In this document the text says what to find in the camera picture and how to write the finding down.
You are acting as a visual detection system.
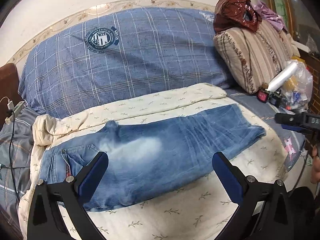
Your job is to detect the blue denim jeans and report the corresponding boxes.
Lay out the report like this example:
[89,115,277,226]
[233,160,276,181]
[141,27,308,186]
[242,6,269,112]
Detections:
[40,104,265,212]

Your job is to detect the person's right hand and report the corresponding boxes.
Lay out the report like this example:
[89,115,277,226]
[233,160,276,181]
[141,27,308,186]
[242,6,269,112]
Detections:
[310,145,320,184]

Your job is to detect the clear plastic bag of items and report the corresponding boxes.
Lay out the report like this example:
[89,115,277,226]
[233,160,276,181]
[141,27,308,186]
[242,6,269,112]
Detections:
[280,61,313,113]

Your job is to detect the white plastic bag roll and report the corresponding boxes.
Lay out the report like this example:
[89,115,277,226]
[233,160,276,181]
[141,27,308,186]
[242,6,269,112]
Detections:
[266,60,299,92]

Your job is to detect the grey striped bedsheet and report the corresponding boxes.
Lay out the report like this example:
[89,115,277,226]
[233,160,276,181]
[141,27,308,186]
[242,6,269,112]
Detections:
[1,106,38,232]

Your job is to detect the beige striped floral pillow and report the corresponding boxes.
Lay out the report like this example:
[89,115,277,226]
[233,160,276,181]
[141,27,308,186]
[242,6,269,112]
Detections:
[213,20,300,94]

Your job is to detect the white power strip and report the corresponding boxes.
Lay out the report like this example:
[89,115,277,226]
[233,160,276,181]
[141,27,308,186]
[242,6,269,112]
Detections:
[5,101,25,125]

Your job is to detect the purple cloth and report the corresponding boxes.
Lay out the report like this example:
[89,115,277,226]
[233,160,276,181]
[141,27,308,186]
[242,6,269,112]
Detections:
[251,0,288,32]

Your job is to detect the brown headboard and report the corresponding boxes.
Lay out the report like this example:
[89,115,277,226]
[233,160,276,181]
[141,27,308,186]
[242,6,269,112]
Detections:
[0,63,22,128]

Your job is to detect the dark red plastic bag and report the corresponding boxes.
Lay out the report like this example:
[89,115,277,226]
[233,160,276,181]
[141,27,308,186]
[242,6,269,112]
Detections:
[213,0,262,33]

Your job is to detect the black cable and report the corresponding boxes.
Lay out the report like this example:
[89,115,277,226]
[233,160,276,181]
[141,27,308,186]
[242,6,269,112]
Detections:
[0,109,23,203]

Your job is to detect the white charger with cable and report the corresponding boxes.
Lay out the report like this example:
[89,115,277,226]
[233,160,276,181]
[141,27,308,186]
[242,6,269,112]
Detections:
[0,96,15,110]

